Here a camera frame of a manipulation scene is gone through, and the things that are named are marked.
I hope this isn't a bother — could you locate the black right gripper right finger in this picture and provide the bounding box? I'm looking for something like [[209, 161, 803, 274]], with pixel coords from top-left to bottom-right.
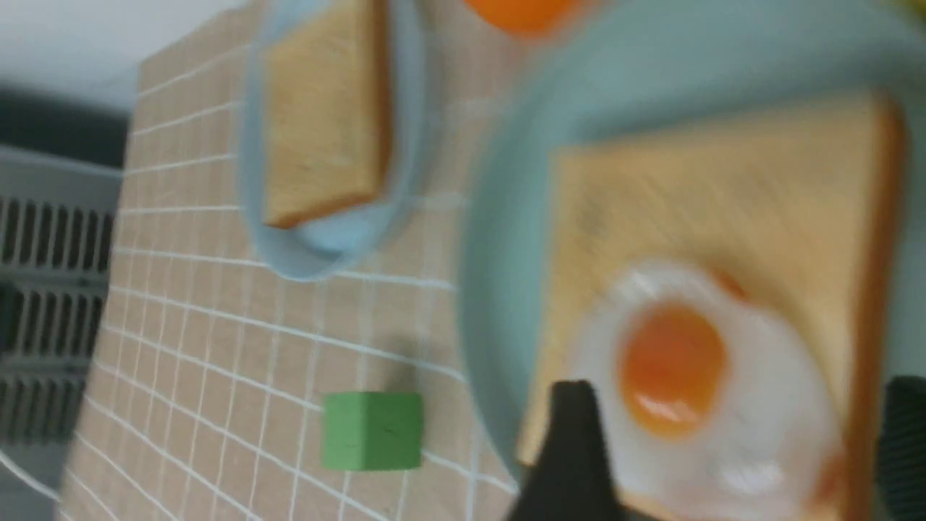
[[877, 376, 925, 520]]

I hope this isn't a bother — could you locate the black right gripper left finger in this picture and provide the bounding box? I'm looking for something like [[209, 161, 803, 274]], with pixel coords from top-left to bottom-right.
[[506, 381, 628, 520]]

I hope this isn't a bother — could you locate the fried egg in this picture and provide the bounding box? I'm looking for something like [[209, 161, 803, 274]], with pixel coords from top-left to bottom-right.
[[569, 261, 844, 520]]

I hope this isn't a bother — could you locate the toast bread slice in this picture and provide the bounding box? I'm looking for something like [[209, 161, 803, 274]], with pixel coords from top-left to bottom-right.
[[516, 91, 910, 520], [263, 1, 393, 229]]

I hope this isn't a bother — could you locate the green foam cube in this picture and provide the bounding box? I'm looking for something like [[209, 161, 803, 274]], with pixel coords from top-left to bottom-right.
[[321, 391, 425, 472]]

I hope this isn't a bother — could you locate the light blue plate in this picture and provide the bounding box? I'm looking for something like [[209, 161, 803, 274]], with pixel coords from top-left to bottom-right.
[[236, 1, 436, 281]]

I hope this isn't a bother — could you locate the checkered tan tablecloth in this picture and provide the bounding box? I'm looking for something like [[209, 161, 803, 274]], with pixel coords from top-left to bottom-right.
[[53, 1, 536, 520]]

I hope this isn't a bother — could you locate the teal green plate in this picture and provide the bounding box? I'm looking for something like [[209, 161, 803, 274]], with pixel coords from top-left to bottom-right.
[[457, 0, 926, 521]]

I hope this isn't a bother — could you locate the orange fruit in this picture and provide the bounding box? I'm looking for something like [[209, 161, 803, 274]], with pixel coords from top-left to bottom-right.
[[465, 1, 587, 36]]

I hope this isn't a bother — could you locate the grey vented appliance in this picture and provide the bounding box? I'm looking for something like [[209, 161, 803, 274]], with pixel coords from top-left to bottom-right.
[[1, 146, 122, 448]]

